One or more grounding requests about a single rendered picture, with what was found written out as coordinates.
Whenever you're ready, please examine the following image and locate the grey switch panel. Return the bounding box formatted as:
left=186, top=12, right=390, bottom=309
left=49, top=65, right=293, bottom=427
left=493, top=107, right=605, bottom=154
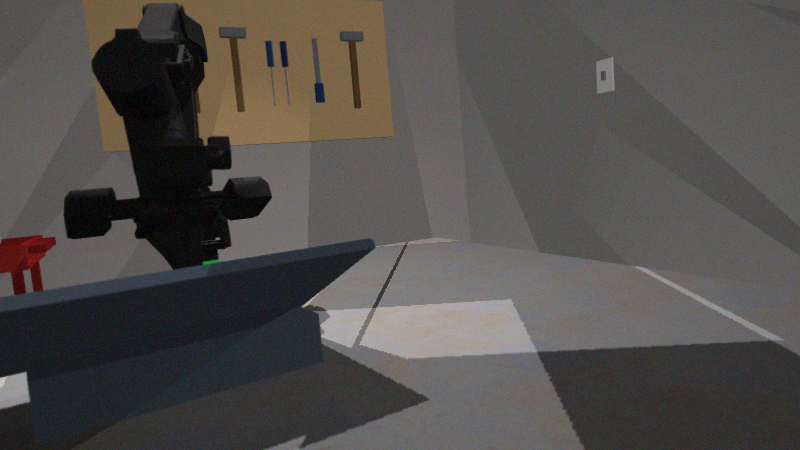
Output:
left=0, top=238, right=376, bottom=446

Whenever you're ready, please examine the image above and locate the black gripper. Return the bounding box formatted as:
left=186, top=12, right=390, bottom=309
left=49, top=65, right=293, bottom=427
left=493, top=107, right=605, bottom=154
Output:
left=64, top=130, right=272, bottom=269

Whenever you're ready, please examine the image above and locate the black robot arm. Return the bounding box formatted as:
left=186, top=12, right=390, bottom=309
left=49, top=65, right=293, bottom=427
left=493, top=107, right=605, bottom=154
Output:
left=91, top=3, right=232, bottom=265

